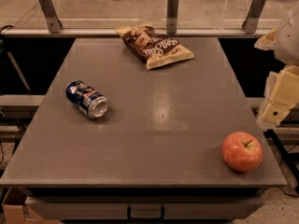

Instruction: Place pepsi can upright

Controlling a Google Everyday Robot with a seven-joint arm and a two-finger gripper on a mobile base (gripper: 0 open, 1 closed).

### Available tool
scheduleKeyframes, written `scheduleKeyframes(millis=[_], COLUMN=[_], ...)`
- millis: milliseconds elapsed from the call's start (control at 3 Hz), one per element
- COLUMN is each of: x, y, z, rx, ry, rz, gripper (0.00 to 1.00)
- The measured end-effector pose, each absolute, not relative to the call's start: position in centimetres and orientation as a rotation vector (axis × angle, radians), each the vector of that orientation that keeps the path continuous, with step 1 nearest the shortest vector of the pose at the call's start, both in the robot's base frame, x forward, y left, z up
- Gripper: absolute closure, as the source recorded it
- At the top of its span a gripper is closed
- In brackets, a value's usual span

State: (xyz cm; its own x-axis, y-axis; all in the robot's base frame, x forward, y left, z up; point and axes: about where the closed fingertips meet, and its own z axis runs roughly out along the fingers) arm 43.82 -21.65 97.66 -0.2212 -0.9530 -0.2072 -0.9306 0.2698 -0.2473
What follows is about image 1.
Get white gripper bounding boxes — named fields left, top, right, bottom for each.
left=254, top=2, right=299, bottom=129

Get blue pepsi can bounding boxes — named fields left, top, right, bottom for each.
left=65, top=80, right=108, bottom=119

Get red apple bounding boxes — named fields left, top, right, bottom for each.
left=221, top=132, right=263, bottom=172

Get brown sea salt chip bag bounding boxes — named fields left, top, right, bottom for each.
left=115, top=23, right=194, bottom=70

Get clear glass barrier panel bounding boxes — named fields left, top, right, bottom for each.
left=0, top=0, right=299, bottom=30

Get cardboard box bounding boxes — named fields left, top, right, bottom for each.
left=2, top=188, right=61, bottom=224

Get right metal bracket post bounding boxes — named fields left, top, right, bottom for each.
left=242, top=0, right=266, bottom=35

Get metal bracket post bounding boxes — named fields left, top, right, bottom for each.
left=242, top=0, right=266, bottom=35
left=166, top=0, right=179, bottom=34
left=38, top=0, right=63, bottom=34

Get middle metal bracket post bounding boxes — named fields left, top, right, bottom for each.
left=166, top=0, right=179, bottom=34

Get left metal bracket post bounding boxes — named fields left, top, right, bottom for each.
left=38, top=0, right=63, bottom=34

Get grey drawer with handle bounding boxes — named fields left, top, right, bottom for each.
left=25, top=196, right=263, bottom=221

